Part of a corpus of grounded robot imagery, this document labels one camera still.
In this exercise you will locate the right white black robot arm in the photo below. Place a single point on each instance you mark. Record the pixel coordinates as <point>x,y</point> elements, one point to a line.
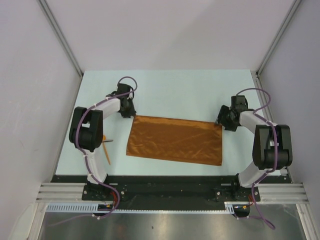
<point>272,143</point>

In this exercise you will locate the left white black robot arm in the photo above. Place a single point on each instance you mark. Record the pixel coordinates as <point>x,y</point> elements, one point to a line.
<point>86,129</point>

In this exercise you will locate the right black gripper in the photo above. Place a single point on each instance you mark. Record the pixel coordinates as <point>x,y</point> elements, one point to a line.
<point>225,109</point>

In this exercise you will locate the orange wooden spoon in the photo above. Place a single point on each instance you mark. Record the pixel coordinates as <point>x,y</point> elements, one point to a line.
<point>105,150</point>

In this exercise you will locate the left aluminium frame post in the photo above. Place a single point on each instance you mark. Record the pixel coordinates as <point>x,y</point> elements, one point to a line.
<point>53,23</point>

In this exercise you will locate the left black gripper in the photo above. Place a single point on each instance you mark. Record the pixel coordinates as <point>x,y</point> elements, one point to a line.
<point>131,112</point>

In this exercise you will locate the orange cloth napkin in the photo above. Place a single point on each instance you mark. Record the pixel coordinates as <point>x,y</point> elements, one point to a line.
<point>178,140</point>

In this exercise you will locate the white slotted cable duct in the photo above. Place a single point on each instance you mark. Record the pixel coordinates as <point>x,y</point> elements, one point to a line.
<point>95,208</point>

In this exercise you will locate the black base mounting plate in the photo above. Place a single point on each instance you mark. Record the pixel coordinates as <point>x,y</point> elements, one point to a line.
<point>163,193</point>

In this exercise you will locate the aluminium frame post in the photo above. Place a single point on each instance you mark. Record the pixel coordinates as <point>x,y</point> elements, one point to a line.
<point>53,23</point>
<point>279,35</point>

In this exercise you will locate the right aluminium frame post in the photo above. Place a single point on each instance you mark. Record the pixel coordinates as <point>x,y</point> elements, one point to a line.
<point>279,35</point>

